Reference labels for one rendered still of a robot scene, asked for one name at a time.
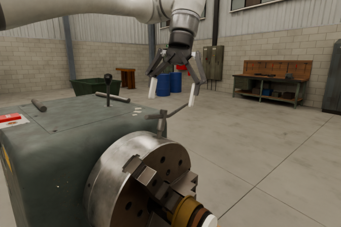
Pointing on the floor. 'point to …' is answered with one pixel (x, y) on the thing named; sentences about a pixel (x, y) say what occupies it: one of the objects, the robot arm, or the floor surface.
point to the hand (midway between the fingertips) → (170, 99)
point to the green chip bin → (94, 86)
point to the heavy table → (129, 80)
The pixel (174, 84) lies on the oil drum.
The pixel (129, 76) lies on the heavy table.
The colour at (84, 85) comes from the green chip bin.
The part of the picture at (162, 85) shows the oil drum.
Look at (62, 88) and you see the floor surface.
